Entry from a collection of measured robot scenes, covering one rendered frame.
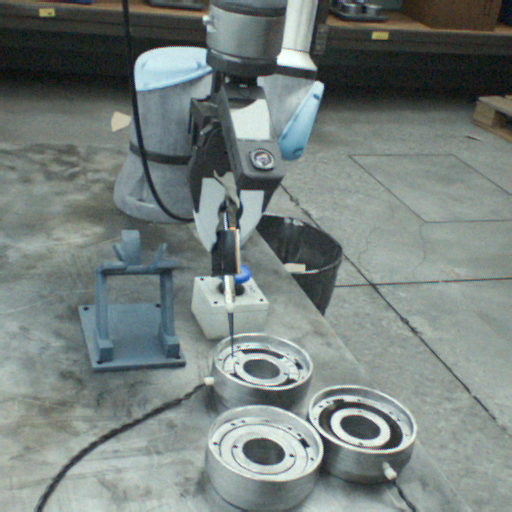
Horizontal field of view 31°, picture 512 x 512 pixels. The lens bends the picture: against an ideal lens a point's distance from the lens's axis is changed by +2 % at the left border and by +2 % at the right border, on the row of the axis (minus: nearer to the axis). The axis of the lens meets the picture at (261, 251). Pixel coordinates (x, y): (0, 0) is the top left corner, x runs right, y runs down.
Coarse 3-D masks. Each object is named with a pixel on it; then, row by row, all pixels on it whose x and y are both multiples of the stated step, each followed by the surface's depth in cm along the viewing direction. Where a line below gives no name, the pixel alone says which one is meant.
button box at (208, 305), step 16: (208, 288) 105; (240, 288) 105; (256, 288) 107; (192, 304) 108; (208, 304) 103; (224, 304) 102; (240, 304) 103; (256, 304) 103; (208, 320) 103; (224, 320) 103; (240, 320) 104; (256, 320) 105; (208, 336) 103; (224, 336) 104
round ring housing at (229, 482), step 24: (240, 408) 86; (264, 408) 86; (216, 432) 84; (264, 432) 85; (288, 432) 85; (312, 432) 84; (216, 456) 79; (240, 456) 81; (264, 456) 85; (288, 456) 82; (312, 456) 83; (216, 480) 79; (240, 480) 78; (264, 480) 77; (288, 480) 78; (312, 480) 80; (240, 504) 79; (264, 504) 78; (288, 504) 80
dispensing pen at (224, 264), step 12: (228, 204) 97; (228, 216) 97; (228, 228) 97; (228, 240) 95; (216, 252) 96; (228, 252) 95; (216, 264) 96; (228, 264) 94; (216, 276) 97; (228, 276) 96; (228, 288) 96; (228, 300) 95; (228, 312) 96
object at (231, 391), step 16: (240, 336) 98; (256, 336) 98; (272, 336) 98; (224, 352) 96; (288, 352) 98; (304, 352) 96; (240, 368) 94; (256, 368) 97; (272, 368) 96; (304, 368) 95; (224, 384) 91; (240, 384) 89; (272, 384) 92; (304, 384) 92; (224, 400) 92; (240, 400) 90; (256, 400) 90; (272, 400) 90; (288, 400) 91
